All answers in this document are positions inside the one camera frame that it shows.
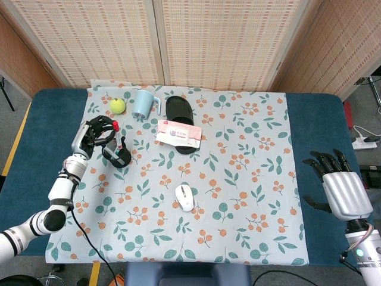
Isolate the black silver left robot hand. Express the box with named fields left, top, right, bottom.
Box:
left=70, top=115, right=120, bottom=158

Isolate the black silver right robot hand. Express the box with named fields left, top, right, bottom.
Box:
left=302, top=150, right=374, bottom=222

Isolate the red capped marker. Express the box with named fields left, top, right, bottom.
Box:
left=112, top=120, right=123, bottom=151

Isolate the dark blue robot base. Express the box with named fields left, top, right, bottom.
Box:
left=124, top=263, right=252, bottom=286

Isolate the black mesh pen holder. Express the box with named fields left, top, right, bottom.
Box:
left=101, top=137, right=132, bottom=169

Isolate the black box device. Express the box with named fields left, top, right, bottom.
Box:
left=360, top=165, right=381, bottom=188

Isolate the yellow-green tennis ball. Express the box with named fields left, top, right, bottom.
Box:
left=109, top=97, right=127, bottom=115

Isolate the white power strip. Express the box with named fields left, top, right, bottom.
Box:
left=352, top=137, right=378, bottom=150

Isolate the light blue plastic mug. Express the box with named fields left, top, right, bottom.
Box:
left=131, top=88, right=164, bottom=120

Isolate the teal blue table cover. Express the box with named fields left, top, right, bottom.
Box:
left=0, top=88, right=373, bottom=260

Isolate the red floor object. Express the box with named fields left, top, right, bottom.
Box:
left=343, top=101, right=355, bottom=129

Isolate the black tripod stand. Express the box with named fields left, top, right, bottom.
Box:
left=0, top=76, right=15, bottom=113

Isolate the pink wet wipes pack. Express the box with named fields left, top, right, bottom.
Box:
left=155, top=119, right=203, bottom=149

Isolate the woven bamboo folding screen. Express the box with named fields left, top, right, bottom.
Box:
left=0, top=0, right=381, bottom=101

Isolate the black slipper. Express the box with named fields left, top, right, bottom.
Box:
left=165, top=95, right=199, bottom=155

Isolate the floral print tablecloth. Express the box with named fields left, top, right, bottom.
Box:
left=45, top=79, right=309, bottom=266

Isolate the white power cable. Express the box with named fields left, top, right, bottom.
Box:
left=352, top=125, right=370, bottom=139

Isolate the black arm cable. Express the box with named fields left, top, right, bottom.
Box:
left=67, top=202, right=124, bottom=286

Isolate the metal camera stand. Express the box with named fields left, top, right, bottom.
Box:
left=354, top=76, right=381, bottom=116

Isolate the white wireless mouse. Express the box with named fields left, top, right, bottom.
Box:
left=174, top=184, right=196, bottom=213

